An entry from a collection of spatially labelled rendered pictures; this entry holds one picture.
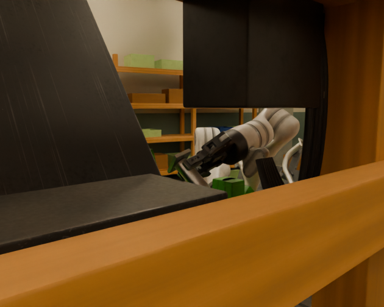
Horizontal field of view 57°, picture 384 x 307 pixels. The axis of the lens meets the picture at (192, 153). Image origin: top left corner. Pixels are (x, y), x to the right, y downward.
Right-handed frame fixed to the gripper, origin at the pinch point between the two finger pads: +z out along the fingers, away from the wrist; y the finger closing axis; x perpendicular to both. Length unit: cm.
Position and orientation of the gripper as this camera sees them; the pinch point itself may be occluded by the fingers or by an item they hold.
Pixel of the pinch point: (189, 167)
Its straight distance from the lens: 71.6
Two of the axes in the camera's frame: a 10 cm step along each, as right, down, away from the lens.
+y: 3.1, -6.2, -7.3
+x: 6.2, 7.1, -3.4
